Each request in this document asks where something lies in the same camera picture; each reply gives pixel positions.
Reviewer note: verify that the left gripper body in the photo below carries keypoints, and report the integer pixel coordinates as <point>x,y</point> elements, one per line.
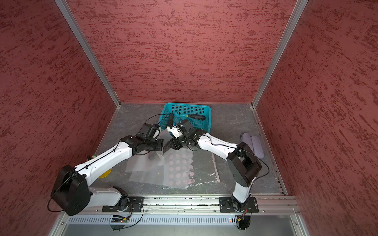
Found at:
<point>154,145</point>

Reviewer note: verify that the left circuit board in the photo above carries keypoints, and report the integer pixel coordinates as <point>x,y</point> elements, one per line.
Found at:
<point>120,219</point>

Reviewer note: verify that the corner aluminium post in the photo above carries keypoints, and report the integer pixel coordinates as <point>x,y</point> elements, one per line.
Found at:
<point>78,33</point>
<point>288,31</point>

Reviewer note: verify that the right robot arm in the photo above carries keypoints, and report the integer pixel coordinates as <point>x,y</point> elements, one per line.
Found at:
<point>244,165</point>

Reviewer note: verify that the purple roller left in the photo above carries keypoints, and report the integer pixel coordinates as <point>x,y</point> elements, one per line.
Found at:
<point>246,138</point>

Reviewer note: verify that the clear bag with white zipper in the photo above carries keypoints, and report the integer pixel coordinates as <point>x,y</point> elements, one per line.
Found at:
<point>203,169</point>

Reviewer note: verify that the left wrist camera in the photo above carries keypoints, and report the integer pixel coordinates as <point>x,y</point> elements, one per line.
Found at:
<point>149,131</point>

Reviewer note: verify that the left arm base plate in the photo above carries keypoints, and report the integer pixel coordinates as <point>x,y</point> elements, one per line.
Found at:
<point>127,205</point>

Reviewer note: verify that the clear zip-top bag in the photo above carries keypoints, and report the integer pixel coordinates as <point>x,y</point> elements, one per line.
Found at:
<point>159,175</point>
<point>140,162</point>

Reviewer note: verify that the aluminium front rail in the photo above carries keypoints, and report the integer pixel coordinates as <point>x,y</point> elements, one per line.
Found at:
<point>203,210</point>

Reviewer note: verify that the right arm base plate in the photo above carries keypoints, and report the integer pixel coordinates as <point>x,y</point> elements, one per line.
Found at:
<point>231,205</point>

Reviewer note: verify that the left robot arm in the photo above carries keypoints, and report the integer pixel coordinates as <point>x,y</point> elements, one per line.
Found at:
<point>72,190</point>

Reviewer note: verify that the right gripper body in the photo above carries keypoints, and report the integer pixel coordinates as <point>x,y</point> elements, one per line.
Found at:
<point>185,141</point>

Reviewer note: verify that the teal plastic basket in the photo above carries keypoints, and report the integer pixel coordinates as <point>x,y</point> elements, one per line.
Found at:
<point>181,110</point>

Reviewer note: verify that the left corner aluminium post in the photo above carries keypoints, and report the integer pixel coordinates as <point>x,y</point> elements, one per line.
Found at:
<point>78,33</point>

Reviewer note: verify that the pink dotted zip-top bag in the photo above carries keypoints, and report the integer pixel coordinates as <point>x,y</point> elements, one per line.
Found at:
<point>177,168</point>

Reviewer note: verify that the purple roller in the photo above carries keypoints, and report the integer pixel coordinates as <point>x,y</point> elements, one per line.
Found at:
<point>246,138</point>
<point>257,146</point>

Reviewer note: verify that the purple roller right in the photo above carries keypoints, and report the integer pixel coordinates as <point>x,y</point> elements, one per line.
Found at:
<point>257,146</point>

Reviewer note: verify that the right corner aluminium post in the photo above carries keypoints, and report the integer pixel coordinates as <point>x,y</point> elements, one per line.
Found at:
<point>288,31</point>

